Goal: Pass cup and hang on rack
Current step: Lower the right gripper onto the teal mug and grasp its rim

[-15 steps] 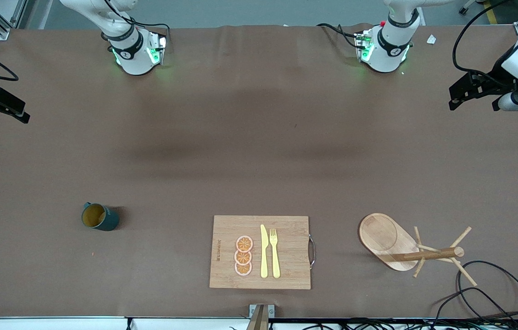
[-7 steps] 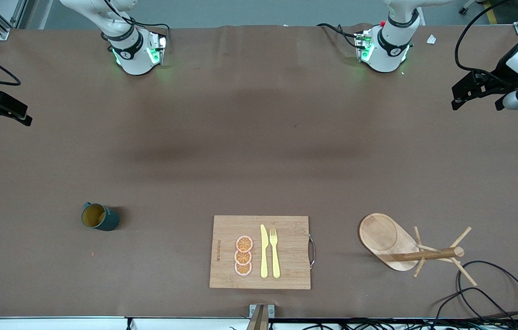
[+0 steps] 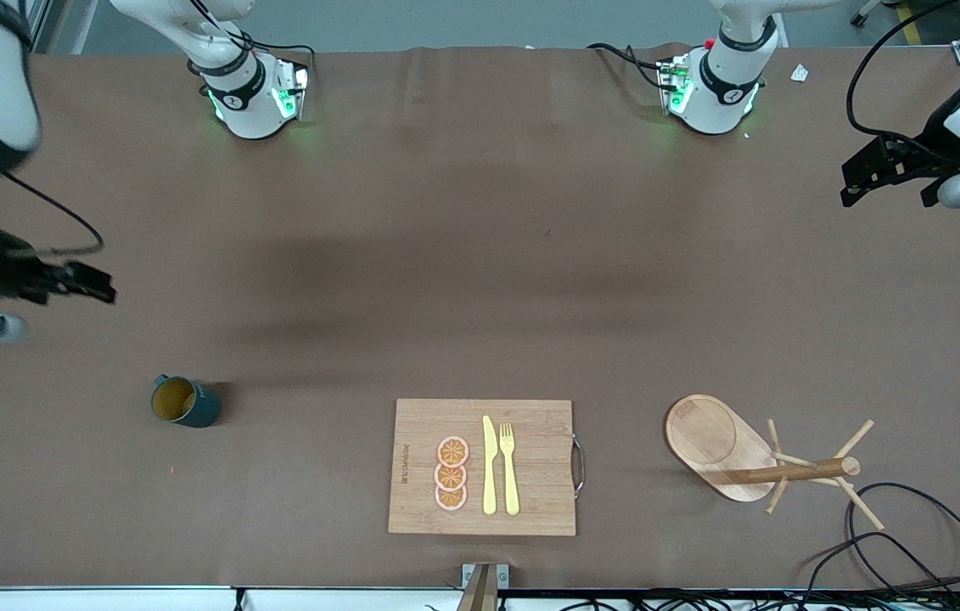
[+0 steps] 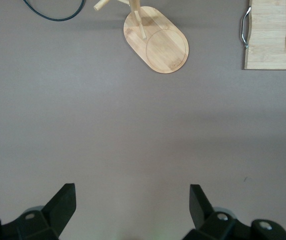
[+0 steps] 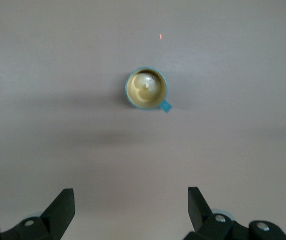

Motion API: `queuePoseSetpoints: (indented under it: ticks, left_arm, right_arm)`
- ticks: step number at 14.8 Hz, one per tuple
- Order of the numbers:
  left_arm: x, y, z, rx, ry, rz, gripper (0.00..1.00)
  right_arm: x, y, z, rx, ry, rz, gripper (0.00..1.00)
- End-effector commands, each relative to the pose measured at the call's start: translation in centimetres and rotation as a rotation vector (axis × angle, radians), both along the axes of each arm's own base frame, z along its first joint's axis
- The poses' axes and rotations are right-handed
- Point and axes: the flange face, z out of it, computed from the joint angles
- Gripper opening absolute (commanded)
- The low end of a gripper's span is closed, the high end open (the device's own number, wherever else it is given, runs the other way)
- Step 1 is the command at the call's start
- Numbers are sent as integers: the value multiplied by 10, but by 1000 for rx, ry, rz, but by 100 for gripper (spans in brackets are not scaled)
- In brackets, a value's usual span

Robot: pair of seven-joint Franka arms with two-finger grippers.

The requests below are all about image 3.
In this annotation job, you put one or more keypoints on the dark green cup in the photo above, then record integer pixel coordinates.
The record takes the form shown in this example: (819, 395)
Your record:
(199, 407)

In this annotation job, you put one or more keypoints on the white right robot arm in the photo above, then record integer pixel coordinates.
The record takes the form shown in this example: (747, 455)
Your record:
(250, 93)

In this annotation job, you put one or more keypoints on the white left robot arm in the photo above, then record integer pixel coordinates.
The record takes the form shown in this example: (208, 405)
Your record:
(721, 85)

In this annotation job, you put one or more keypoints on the wooden mug rack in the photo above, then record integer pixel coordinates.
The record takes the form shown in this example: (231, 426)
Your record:
(704, 437)

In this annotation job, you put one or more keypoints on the white paper scrap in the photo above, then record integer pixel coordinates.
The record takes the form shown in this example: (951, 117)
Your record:
(800, 74)

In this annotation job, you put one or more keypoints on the toy orange slice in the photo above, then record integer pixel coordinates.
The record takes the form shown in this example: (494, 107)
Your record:
(453, 451)
(450, 477)
(450, 498)

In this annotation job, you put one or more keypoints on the bamboo cutting board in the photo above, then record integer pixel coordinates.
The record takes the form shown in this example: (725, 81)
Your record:
(530, 424)

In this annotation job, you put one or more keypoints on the yellow plastic knife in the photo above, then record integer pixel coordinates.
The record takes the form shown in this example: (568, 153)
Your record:
(490, 475)

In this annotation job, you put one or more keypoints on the yellow plastic fork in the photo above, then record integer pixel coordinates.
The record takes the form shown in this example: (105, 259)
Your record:
(511, 484)

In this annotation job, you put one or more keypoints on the brown pole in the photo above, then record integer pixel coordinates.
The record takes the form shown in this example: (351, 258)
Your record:
(480, 594)

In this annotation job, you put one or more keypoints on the grey metal bracket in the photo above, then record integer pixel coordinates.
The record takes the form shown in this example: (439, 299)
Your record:
(469, 575)

